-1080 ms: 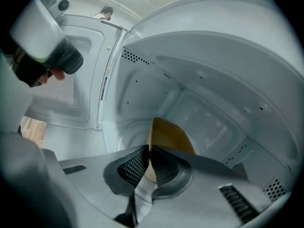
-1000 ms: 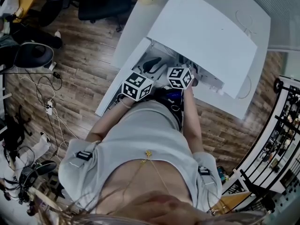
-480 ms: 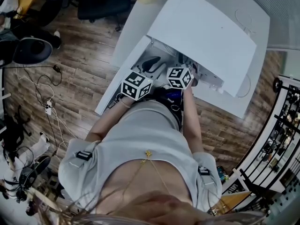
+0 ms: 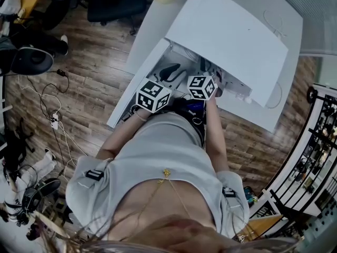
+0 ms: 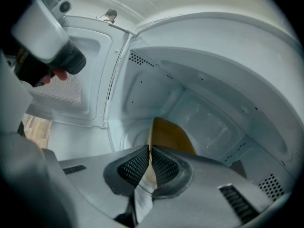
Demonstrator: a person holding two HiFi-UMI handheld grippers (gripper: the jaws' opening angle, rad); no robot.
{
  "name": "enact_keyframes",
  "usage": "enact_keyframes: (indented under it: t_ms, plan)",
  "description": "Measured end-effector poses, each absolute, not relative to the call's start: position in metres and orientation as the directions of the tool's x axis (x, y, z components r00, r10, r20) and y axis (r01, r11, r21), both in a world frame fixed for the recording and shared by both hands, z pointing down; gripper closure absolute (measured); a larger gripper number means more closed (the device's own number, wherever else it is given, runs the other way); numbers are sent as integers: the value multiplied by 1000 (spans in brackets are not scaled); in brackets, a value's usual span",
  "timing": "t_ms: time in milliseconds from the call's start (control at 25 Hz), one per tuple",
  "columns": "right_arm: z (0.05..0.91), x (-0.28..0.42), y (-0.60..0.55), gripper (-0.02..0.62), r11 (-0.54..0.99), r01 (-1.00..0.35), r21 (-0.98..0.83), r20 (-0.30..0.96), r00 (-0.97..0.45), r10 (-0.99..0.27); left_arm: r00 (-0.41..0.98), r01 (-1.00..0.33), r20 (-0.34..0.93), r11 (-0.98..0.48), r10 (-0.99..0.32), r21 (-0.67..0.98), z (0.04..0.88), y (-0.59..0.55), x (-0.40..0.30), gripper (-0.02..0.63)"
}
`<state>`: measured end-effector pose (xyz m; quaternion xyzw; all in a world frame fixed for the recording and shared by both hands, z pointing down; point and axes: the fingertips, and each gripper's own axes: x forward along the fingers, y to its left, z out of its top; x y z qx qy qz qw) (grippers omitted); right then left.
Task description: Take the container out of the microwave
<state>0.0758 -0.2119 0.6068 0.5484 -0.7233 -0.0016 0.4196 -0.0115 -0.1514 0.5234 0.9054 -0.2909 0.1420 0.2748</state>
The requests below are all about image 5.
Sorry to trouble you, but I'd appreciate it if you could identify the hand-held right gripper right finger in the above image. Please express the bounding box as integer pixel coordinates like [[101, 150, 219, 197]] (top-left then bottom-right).
[[139, 145, 274, 228]]

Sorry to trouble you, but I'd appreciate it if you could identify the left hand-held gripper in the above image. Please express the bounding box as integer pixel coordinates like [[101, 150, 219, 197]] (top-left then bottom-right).
[[10, 0, 87, 88]]

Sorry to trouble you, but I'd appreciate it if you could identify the person's left hand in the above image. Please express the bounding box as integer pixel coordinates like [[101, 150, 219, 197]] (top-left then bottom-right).
[[41, 68, 69, 85]]

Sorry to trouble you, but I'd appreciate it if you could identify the white microwave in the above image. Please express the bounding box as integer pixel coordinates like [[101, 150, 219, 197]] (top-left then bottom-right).
[[104, 11, 304, 223]]

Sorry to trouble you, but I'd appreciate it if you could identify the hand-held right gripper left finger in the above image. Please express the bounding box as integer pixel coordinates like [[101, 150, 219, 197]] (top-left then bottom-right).
[[0, 133, 150, 228]]

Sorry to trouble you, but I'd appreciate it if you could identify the white microwave door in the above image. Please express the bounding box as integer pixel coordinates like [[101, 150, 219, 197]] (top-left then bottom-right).
[[22, 14, 134, 131]]

